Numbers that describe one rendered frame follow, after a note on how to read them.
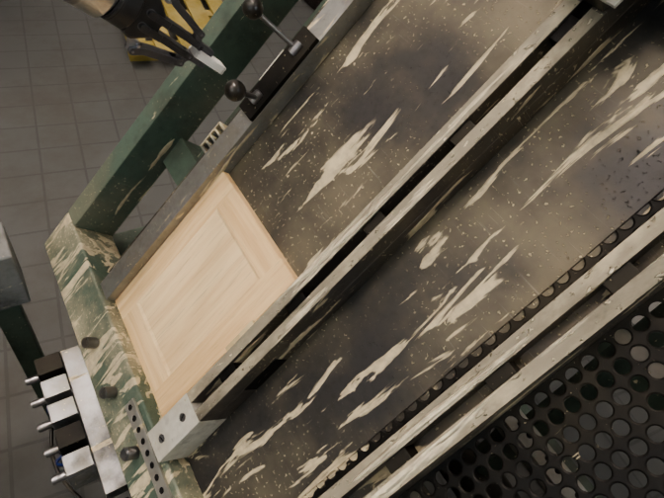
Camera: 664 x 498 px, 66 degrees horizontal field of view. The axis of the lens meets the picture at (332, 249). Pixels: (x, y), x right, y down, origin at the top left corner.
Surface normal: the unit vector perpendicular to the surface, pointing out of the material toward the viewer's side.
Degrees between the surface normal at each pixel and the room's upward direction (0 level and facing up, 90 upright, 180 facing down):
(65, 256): 51
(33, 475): 0
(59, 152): 0
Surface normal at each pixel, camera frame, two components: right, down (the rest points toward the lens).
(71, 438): 0.18, -0.65
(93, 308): -0.54, -0.18
